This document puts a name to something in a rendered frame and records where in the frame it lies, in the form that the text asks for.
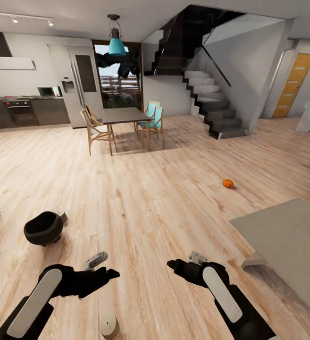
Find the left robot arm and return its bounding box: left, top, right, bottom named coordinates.
left=0, top=251, right=120, bottom=340

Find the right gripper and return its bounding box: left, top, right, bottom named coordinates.
left=167, top=259, right=195, bottom=284

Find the pumpkin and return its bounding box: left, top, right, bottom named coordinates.
left=223, top=179, right=234, bottom=188

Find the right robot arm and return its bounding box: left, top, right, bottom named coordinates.
left=167, top=251, right=280, bottom=340

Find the cauldron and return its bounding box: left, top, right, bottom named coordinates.
left=24, top=211, right=64, bottom=247

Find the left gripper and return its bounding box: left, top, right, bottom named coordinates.
left=77, top=267, right=120, bottom=298

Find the pillar candle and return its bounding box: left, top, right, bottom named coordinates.
left=56, top=210, right=67, bottom=222
left=100, top=313, right=119, bottom=340

